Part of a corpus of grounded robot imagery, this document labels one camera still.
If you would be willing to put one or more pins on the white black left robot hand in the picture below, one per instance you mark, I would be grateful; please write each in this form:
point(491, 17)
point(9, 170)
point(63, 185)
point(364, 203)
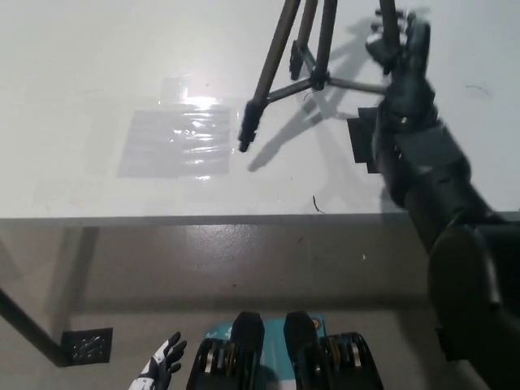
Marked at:
point(162, 363)

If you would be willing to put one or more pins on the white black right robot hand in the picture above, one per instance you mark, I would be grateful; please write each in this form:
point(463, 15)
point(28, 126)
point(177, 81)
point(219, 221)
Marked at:
point(408, 101)

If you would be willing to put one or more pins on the bronze and black camera tripod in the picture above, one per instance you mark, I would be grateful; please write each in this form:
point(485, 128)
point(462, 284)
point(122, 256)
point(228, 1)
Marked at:
point(276, 48)

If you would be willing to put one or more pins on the black metal table leg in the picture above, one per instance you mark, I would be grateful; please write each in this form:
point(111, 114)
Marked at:
point(30, 325)

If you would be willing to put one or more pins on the black tape patch on table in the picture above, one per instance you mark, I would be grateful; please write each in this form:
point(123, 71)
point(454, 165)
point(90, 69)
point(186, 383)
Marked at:
point(362, 138)

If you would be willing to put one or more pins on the black tape patch on floor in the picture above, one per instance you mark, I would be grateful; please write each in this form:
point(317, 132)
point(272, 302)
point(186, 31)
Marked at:
point(87, 345)

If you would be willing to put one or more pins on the clear tape patch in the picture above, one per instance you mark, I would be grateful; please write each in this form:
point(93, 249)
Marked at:
point(178, 138)

